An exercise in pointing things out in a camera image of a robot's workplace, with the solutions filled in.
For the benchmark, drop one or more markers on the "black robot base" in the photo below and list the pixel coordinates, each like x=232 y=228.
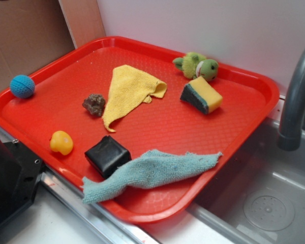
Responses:
x=20 y=173

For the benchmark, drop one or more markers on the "yellow green sponge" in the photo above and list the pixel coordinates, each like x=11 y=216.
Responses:
x=201 y=95

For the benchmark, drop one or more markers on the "red plastic tray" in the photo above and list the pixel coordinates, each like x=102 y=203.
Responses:
x=166 y=124

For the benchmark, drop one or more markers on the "yellow cloth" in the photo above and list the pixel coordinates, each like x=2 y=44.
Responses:
x=129 y=88

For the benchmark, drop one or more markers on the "light blue towel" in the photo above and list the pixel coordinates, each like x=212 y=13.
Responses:
x=152 y=169

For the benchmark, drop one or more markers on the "black cube block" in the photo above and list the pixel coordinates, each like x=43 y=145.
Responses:
x=107 y=156

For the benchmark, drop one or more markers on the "brown rock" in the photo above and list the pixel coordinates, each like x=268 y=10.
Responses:
x=94 y=104

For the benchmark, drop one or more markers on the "green plush frog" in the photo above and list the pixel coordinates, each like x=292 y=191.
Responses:
x=194 y=65

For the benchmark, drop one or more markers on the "yellow rubber duck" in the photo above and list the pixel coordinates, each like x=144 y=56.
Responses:
x=61 y=142

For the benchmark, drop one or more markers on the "grey toy sink basin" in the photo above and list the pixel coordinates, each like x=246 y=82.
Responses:
x=257 y=197

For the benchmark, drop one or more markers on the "blue dimpled ball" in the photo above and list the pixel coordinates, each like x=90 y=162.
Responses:
x=22 y=86

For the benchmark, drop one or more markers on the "grey faucet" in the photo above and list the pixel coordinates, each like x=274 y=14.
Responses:
x=292 y=121

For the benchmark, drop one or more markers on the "brown cardboard panel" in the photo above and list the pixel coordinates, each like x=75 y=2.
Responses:
x=35 y=33

